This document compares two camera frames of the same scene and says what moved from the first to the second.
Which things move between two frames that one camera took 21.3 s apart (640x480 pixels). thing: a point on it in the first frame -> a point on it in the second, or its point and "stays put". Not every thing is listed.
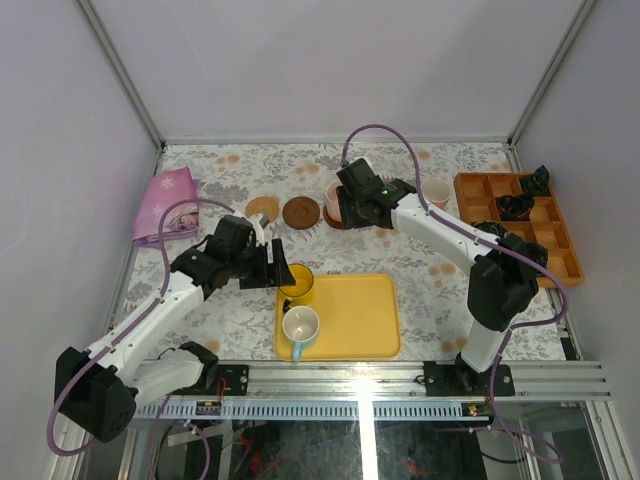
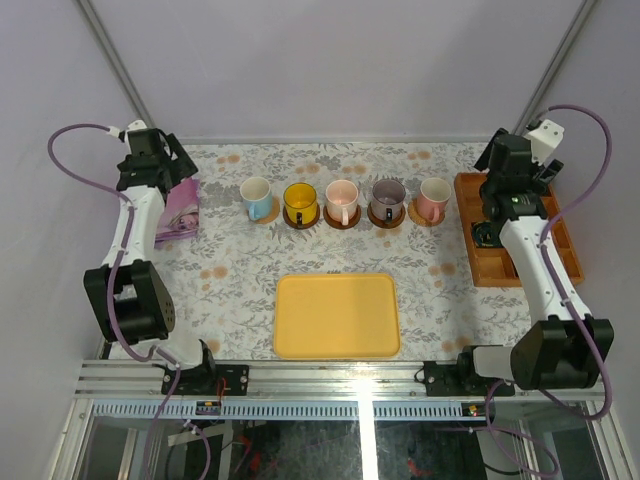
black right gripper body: [352, 215] -> [535, 186]
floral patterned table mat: [283, 185] stays put
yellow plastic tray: [359, 320] stays put
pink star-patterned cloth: [157, 193] stays put
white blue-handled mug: [300, 324] -> [257, 197]
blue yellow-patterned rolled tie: [491, 227] stays put
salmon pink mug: [436, 191] stays put
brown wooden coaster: [330, 221] stays put
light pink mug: [332, 200] stays put
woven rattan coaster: [268, 205] stays put
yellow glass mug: [304, 281] -> [301, 203]
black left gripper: [265, 265] -> [181, 160]
